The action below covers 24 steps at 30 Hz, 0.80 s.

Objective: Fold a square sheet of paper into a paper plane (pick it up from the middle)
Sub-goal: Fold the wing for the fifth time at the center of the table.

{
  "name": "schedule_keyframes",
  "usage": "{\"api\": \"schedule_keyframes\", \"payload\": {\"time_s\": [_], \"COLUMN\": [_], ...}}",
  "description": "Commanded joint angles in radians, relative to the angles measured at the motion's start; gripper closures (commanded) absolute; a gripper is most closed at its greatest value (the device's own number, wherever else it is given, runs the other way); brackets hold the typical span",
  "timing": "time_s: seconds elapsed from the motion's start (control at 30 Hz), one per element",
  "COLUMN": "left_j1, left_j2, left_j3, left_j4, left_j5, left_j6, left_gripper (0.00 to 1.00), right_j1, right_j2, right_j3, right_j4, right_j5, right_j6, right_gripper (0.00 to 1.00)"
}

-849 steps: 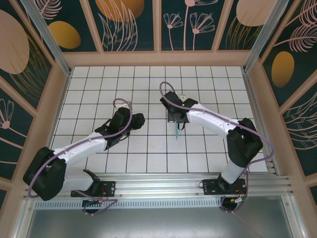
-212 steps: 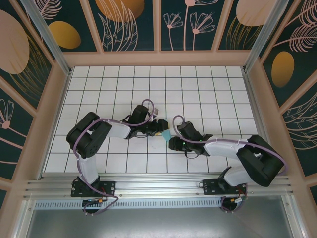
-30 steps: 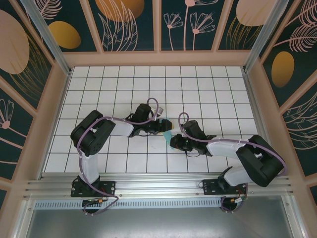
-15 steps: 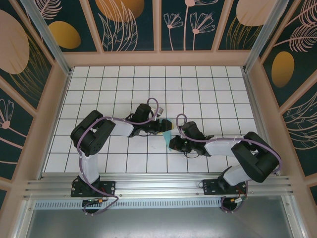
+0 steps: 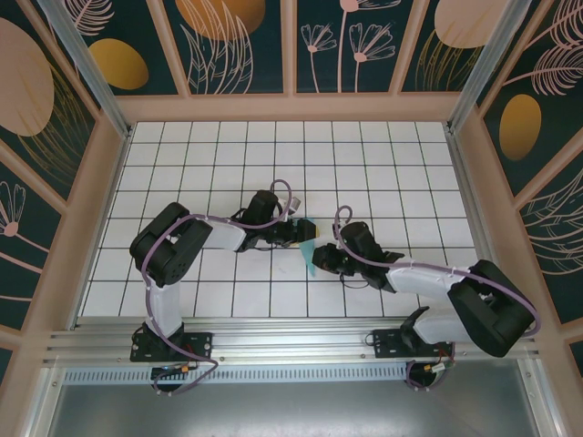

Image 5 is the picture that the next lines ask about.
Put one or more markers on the turquoise cloth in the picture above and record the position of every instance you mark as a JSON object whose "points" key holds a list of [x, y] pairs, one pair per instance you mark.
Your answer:
{"points": [[310, 261]]}

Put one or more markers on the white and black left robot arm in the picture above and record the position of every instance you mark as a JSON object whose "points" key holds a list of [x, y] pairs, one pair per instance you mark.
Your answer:
{"points": [[228, 236]]}

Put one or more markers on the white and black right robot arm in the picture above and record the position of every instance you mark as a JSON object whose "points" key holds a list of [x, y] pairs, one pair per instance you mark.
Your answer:
{"points": [[419, 280]]}

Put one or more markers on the grey metal sheet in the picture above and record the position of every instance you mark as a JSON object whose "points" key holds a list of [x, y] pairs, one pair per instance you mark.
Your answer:
{"points": [[291, 409]]}

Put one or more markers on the yellow power connector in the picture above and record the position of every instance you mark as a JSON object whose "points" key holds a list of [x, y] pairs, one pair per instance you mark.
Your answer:
{"points": [[432, 367], [182, 368]]}

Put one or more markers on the aluminium mounting rail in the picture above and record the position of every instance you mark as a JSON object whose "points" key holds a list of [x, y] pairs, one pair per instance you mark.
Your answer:
{"points": [[291, 341]]}

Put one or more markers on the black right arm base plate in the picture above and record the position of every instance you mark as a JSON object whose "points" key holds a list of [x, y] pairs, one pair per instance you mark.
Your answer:
{"points": [[387, 346]]}

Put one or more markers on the aluminium table side rail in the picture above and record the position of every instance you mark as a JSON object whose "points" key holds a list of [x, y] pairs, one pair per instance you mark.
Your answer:
{"points": [[473, 182]]}

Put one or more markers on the wall panel with pink flowers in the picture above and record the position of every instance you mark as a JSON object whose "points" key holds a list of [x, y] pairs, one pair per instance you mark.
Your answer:
{"points": [[328, 68]]}

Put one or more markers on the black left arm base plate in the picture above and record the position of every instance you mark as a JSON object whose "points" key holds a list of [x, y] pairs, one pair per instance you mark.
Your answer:
{"points": [[200, 346]]}

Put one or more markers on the wall panel with leaf outlines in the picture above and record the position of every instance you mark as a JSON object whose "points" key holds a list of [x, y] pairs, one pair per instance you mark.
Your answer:
{"points": [[218, 27]]}

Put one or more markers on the wall panel with feather outlines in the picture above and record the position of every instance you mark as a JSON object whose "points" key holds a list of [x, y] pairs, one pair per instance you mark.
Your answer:
{"points": [[519, 127]]}

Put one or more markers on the wall panel with pink leaves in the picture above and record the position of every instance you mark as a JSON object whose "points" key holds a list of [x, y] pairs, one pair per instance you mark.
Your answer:
{"points": [[555, 236]]}

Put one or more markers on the aluminium corner post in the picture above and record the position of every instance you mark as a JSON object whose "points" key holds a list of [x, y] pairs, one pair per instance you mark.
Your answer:
{"points": [[88, 59], [484, 59]]}

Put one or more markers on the wall panel with beige circle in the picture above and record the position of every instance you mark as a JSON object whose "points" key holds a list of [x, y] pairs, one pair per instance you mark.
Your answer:
{"points": [[455, 27]]}

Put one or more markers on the wall panel with single flower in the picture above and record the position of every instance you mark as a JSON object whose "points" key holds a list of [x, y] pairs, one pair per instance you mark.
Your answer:
{"points": [[23, 273]]}

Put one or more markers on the wall panel with gold lines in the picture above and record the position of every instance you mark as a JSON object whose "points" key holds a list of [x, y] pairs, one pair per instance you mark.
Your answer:
{"points": [[27, 91]]}

